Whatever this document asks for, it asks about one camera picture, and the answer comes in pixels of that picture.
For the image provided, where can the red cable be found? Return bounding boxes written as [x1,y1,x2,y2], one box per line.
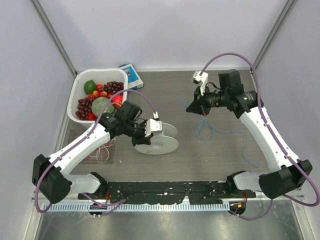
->
[86,141,115,161]

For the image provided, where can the white plastic basket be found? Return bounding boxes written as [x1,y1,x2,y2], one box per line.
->
[67,68,128,128]

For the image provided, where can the aluminium rail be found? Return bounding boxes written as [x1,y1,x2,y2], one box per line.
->
[255,188,305,200]

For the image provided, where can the dark grape bunch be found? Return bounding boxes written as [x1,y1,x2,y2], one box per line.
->
[75,98,94,121]
[103,81,124,94]

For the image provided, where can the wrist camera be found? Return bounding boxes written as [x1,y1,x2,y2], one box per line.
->
[144,118,163,137]
[193,71,209,96]

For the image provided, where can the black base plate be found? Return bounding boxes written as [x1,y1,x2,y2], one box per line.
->
[77,180,258,205]

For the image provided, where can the red strawberry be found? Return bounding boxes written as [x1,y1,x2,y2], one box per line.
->
[87,112,96,121]

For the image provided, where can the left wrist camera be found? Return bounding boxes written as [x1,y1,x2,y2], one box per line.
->
[144,118,163,137]

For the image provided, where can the dark grape bunch lower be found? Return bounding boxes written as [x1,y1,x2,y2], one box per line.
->
[75,98,94,121]

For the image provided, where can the dark grape bunch upper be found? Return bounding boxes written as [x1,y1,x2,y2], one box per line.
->
[103,81,124,94]

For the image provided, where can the clear plastic tray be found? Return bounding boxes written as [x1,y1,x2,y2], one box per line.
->
[63,130,116,165]

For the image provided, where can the red apple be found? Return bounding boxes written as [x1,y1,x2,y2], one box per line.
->
[111,94,123,109]

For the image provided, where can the white slotted cable duct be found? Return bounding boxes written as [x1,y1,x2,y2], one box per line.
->
[48,201,230,214]

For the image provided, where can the small peach fruits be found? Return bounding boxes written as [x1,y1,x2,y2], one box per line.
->
[87,83,117,99]

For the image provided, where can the green melon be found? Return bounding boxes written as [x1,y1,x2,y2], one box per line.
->
[91,97,115,118]

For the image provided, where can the white cable spool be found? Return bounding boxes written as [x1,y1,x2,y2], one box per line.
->
[134,122,179,155]

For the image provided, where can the white cable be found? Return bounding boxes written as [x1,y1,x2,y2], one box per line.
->
[88,139,115,162]

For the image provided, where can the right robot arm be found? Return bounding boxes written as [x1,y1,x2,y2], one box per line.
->
[186,69,313,199]

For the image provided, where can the blue white box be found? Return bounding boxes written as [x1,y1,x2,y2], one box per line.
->
[119,63,144,90]

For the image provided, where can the green lime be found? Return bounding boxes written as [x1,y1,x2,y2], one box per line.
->
[83,79,96,95]

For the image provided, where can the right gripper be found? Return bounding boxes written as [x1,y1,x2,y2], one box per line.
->
[186,84,229,117]

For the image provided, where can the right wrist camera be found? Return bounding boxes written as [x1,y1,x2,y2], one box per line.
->
[193,71,209,96]

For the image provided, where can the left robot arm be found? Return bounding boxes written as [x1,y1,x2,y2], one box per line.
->
[31,101,154,204]

